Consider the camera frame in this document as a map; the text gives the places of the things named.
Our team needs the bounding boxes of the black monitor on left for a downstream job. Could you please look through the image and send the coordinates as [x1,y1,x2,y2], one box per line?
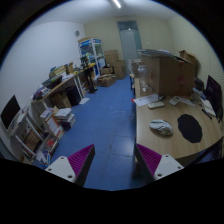
[1,95,20,129]

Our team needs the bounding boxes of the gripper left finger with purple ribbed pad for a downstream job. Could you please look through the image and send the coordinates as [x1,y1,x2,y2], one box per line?
[46,144,95,187]

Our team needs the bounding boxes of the black monitor on right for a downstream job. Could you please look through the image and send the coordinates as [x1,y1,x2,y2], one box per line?
[205,76,223,121]

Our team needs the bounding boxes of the long wooden desk left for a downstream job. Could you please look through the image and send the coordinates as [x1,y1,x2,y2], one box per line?
[32,63,94,103]

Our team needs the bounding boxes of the white paper sheet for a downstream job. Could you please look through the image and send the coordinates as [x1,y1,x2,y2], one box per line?
[134,94,158,107]

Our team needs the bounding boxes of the ceiling light tube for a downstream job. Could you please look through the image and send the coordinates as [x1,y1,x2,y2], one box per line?
[112,0,121,8]

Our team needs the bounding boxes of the large brown cardboard box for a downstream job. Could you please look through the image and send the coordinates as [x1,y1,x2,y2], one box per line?
[140,50,195,96]

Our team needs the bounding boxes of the open cardboard box on floor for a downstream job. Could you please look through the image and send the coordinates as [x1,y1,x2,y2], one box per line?
[97,74,116,87]

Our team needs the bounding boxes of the black monitor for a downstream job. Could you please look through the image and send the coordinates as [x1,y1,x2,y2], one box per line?
[1,95,20,129]
[205,76,223,121]

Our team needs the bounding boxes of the clear plastic water jug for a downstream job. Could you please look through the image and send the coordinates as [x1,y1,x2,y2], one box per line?
[138,65,149,92]

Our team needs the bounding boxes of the stacked cardboard boxes by door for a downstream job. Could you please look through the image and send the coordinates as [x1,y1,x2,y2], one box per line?
[104,50,126,80]

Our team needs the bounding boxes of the blue white display cabinet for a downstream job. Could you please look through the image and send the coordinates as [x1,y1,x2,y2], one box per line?
[78,38,106,77]

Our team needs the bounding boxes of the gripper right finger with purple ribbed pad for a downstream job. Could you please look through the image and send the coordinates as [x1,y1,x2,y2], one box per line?
[134,143,183,183]

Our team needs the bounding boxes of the white shelving unit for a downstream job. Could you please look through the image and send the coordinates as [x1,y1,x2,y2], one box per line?
[6,106,64,161]

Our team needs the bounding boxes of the round wall clock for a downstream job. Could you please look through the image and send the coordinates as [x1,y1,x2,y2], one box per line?
[75,31,80,37]

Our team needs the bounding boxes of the grey door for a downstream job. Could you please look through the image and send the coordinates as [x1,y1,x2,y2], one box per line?
[117,20,142,62]

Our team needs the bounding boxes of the white calculator remote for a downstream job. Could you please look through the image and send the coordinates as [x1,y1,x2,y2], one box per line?
[169,96,180,106]

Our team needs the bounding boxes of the stack of books on floor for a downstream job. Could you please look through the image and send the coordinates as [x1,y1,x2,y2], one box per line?
[55,108,75,130]

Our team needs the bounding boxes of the white computer mouse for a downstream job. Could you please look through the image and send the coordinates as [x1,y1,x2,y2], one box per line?
[149,119,173,136]

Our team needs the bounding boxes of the round black mouse pad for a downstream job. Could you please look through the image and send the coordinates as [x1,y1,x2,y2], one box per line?
[177,114,203,143]

